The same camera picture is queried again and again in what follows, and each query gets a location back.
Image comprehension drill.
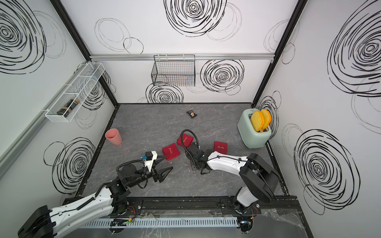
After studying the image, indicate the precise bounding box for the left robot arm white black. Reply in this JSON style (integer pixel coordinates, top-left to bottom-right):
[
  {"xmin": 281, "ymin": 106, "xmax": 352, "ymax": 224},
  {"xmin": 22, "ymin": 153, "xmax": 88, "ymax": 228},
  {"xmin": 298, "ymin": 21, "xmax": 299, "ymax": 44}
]
[{"xmin": 17, "ymin": 152, "xmax": 173, "ymax": 238}]

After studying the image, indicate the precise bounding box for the small black snack packet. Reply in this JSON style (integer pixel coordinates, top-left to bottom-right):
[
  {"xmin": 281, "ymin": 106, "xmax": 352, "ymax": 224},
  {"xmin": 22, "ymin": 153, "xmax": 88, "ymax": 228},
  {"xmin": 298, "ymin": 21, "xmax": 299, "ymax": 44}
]
[{"xmin": 187, "ymin": 110, "xmax": 197, "ymax": 119}]

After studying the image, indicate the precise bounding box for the black vertical frame post right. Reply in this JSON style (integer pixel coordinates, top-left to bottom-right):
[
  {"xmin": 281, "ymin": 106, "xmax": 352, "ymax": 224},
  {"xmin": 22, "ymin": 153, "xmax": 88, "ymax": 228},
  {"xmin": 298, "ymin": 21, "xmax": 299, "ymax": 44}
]
[{"xmin": 251, "ymin": 0, "xmax": 308, "ymax": 108}]

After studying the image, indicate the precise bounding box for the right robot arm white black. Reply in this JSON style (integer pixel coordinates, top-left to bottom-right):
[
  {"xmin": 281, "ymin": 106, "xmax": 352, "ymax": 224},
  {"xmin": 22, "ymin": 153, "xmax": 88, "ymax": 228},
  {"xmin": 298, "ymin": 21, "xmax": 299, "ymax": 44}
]
[{"xmin": 180, "ymin": 129, "xmax": 280, "ymax": 213}]

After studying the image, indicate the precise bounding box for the red jewelry box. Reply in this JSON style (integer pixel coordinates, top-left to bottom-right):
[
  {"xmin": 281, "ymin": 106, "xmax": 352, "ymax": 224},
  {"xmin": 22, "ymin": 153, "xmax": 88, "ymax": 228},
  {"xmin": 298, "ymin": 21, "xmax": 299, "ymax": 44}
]
[
  {"xmin": 177, "ymin": 134, "xmax": 194, "ymax": 148},
  {"xmin": 162, "ymin": 143, "xmax": 180, "ymax": 161}
]

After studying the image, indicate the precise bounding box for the mint green toaster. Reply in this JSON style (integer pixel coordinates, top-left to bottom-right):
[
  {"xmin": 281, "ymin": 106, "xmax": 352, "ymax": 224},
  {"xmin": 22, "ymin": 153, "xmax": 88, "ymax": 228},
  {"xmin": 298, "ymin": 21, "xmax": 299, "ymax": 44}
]
[{"xmin": 237, "ymin": 109, "xmax": 272, "ymax": 149}]

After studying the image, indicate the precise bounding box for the black vertical frame post left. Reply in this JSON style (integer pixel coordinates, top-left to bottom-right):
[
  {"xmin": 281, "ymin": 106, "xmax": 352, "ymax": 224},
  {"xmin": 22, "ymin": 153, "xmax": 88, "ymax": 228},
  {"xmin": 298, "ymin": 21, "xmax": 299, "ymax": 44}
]
[{"xmin": 50, "ymin": 0, "xmax": 119, "ymax": 108}]

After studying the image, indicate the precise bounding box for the black wire wall basket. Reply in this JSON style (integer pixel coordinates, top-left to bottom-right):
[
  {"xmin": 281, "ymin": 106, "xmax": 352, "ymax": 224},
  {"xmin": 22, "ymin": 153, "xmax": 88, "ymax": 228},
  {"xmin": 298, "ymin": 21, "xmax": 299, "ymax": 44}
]
[{"xmin": 151, "ymin": 54, "xmax": 196, "ymax": 87}]

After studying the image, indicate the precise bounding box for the orange toast slice back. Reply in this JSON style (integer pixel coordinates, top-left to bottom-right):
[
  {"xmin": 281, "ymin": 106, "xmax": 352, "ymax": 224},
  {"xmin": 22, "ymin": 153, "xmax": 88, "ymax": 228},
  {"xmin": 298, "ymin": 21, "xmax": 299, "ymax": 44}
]
[{"xmin": 261, "ymin": 109, "xmax": 272, "ymax": 131}]

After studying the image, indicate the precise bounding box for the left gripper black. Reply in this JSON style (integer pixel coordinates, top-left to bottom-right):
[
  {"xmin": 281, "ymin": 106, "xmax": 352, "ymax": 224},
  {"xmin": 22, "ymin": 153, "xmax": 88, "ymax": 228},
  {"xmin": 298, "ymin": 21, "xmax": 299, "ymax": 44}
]
[{"xmin": 128, "ymin": 155, "xmax": 172, "ymax": 189}]

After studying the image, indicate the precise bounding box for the pink plastic cup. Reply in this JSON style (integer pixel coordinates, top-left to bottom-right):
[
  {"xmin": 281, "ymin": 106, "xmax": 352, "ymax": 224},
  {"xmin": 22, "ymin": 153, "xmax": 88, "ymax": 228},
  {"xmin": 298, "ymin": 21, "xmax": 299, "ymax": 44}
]
[{"xmin": 105, "ymin": 129, "xmax": 123, "ymax": 145}]

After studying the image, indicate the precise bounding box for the white wire wall shelf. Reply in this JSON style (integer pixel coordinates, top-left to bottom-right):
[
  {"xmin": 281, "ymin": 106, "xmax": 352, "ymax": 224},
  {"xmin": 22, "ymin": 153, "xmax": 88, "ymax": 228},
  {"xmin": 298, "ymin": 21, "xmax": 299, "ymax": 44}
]
[{"xmin": 45, "ymin": 62, "xmax": 105, "ymax": 123}]

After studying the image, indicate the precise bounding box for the dark bottle on shelf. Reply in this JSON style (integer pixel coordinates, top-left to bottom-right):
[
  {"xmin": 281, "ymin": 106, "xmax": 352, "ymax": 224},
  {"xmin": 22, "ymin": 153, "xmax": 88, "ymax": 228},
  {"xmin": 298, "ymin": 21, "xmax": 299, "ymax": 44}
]
[{"xmin": 56, "ymin": 98, "xmax": 80, "ymax": 118}]

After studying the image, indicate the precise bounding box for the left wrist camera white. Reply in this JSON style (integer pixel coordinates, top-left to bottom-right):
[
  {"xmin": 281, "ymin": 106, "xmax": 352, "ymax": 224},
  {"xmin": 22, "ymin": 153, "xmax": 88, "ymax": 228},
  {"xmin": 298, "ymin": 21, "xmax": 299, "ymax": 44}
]
[{"xmin": 142, "ymin": 151, "xmax": 158, "ymax": 172}]

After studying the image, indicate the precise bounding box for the black vertical frame post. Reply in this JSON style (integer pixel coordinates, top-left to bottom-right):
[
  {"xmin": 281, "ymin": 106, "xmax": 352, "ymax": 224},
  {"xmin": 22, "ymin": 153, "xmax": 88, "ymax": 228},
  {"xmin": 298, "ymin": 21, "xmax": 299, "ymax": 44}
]
[
  {"xmin": 251, "ymin": 0, "xmax": 308, "ymax": 108},
  {"xmin": 50, "ymin": 0, "xmax": 119, "ymax": 108}
]

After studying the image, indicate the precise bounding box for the yellow toast slice front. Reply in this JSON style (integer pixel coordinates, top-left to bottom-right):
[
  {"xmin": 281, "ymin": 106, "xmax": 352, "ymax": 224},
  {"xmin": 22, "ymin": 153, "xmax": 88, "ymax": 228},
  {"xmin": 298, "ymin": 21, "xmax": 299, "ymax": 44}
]
[{"xmin": 250, "ymin": 111, "xmax": 265, "ymax": 132}]

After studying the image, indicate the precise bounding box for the white slotted cable duct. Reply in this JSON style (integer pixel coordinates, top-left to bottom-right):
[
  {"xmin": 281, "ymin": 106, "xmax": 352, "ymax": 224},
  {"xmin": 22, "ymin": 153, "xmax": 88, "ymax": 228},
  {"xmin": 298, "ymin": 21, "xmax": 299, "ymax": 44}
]
[{"xmin": 81, "ymin": 217, "xmax": 239, "ymax": 229}]

